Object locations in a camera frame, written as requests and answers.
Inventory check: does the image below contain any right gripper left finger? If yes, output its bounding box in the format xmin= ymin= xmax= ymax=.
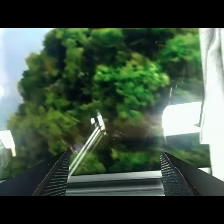
xmin=0 ymin=149 xmax=73 ymax=197

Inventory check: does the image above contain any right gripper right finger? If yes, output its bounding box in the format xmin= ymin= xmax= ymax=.
xmin=158 ymin=151 xmax=224 ymax=197

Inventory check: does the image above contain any grey shirt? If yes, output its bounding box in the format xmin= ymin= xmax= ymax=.
xmin=198 ymin=28 xmax=224 ymax=183

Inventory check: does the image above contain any silver frame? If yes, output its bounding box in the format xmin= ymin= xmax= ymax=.
xmin=65 ymin=170 xmax=166 ymax=197

